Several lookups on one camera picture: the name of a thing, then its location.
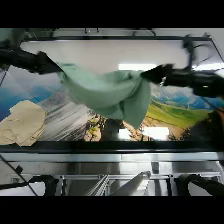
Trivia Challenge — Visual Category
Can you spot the silver frame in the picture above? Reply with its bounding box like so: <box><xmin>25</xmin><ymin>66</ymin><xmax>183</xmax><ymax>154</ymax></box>
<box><xmin>0</xmin><ymin>27</ymin><xmax>224</xmax><ymax>197</ymax></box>

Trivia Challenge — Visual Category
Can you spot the black cable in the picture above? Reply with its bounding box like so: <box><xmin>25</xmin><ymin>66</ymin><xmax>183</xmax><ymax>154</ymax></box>
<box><xmin>0</xmin><ymin>155</ymin><xmax>38</xmax><ymax>197</ymax></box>

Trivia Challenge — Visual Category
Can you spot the pale green shirt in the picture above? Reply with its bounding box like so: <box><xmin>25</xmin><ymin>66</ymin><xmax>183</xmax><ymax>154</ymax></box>
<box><xmin>56</xmin><ymin>62</ymin><xmax>152</xmax><ymax>130</ymax></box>

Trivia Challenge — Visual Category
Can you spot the beige garment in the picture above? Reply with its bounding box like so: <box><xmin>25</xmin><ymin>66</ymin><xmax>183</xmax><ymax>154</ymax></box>
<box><xmin>0</xmin><ymin>99</ymin><xmax>48</xmax><ymax>148</ymax></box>

